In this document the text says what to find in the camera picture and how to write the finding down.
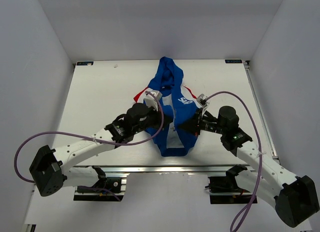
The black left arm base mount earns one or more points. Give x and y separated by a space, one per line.
110 187

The blue corner label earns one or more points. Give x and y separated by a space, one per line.
84 63
233 61

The aluminium table rail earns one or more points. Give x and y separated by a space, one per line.
165 169
265 127

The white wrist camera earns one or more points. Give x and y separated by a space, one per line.
151 99
203 103

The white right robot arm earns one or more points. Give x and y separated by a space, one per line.
294 198

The blue right corner label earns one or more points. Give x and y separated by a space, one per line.
233 61

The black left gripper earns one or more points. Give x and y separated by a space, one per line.
158 116

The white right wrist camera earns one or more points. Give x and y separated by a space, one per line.
203 103

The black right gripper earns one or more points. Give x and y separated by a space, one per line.
193 125

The blue left corner label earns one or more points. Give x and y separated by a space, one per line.
84 63

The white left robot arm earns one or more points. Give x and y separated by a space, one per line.
56 168

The aluminium table front rail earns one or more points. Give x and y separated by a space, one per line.
165 169

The aluminium table right rail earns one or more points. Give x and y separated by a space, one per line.
265 127

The blue white red jacket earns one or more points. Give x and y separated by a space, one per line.
178 102

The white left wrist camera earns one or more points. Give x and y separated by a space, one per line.
151 99

